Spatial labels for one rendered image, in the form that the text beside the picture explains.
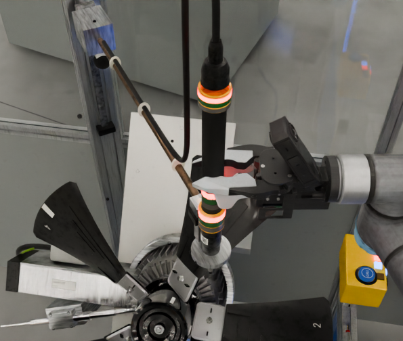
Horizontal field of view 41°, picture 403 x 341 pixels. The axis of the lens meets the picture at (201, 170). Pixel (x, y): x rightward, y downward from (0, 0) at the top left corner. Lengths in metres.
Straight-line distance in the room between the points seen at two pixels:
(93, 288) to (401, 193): 0.77
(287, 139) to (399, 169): 0.19
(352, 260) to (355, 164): 0.66
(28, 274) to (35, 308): 1.29
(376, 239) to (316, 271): 1.37
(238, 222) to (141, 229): 0.38
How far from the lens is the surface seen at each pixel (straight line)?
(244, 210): 1.06
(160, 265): 1.26
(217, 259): 0.94
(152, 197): 1.36
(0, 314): 2.69
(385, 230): 0.89
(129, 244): 1.40
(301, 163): 0.76
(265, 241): 2.11
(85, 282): 1.33
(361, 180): 0.81
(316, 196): 0.84
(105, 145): 1.65
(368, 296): 1.45
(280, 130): 0.73
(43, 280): 1.37
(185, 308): 1.15
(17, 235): 2.49
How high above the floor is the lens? 2.24
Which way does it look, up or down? 47 degrees down
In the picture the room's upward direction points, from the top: straight up
